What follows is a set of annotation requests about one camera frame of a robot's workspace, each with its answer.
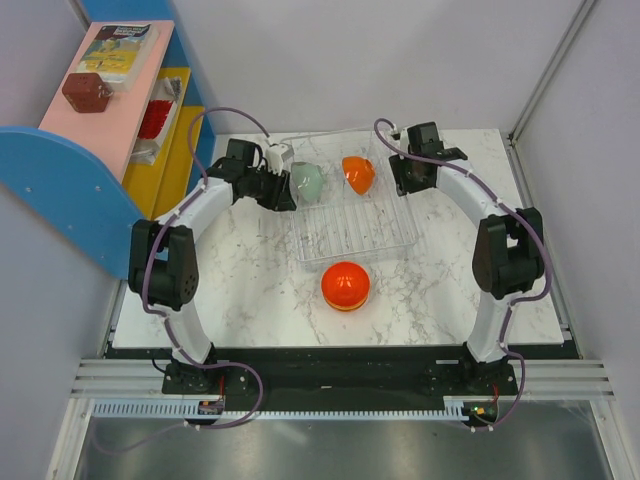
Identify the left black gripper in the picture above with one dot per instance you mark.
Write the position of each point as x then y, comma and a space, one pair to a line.
280, 198

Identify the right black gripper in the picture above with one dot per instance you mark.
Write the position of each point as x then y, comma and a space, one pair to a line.
397, 163

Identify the celadon green ceramic bowl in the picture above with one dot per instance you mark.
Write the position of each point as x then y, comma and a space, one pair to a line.
308, 179

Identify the white wire dish rack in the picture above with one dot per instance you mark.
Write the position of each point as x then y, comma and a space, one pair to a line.
340, 224

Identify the orange plastic bowl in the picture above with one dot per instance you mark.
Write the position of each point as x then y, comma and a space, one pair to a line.
359, 173

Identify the red plastic bowl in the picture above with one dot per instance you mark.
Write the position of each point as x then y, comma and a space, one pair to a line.
345, 282

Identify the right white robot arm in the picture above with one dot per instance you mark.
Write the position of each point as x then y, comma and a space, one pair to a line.
509, 255

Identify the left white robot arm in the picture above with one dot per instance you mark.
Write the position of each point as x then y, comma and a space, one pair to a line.
163, 267

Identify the orange bottom stacked bowl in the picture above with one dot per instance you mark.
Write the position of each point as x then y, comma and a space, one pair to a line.
346, 309

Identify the yellow plastic bowl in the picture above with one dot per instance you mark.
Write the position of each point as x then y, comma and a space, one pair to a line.
362, 301

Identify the red white book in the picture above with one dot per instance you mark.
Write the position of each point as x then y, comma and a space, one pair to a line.
157, 120

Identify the blue pink yellow shelf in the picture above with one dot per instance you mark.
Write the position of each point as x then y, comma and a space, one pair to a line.
73, 169

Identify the yellow cover book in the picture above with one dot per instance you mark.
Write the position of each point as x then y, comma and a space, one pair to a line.
118, 52

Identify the brown cube box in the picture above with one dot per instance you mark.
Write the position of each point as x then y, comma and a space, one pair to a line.
86, 92

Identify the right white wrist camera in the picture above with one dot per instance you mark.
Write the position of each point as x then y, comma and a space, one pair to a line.
399, 135

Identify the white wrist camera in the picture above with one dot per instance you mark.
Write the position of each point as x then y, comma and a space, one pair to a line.
399, 135
276, 155

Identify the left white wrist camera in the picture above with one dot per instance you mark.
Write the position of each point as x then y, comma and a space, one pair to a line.
276, 155

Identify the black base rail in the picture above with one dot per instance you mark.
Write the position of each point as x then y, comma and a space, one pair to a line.
428, 371

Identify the white slotted cable duct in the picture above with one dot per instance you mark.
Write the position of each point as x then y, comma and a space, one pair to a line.
194, 409

